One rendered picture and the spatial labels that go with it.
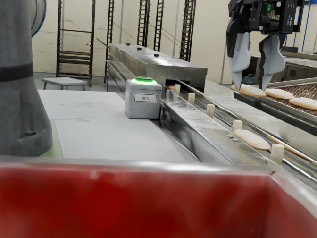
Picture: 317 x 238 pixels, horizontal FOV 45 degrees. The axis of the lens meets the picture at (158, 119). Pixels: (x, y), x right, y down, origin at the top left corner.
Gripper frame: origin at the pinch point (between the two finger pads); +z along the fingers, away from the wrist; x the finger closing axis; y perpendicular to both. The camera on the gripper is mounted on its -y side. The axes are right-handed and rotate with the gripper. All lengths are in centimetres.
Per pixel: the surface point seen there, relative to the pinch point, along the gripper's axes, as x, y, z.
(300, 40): 365, -582, -14
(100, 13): 9, -700, -32
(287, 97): 13.8, -10.3, 3.8
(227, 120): 1.0, -9.6, 8.9
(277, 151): -0.9, 13.9, 7.7
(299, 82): 23.9, -22.8, 2.0
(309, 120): 8.8, 5.6, 5.0
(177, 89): -1.2, -42.1, 8.3
